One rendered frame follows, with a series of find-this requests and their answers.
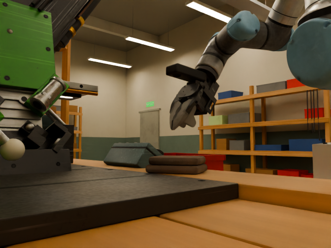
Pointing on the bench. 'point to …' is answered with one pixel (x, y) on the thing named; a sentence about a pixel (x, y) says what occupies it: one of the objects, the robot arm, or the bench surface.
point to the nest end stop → (61, 142)
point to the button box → (131, 154)
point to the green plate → (25, 46)
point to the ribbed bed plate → (16, 109)
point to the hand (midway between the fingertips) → (172, 123)
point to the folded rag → (177, 165)
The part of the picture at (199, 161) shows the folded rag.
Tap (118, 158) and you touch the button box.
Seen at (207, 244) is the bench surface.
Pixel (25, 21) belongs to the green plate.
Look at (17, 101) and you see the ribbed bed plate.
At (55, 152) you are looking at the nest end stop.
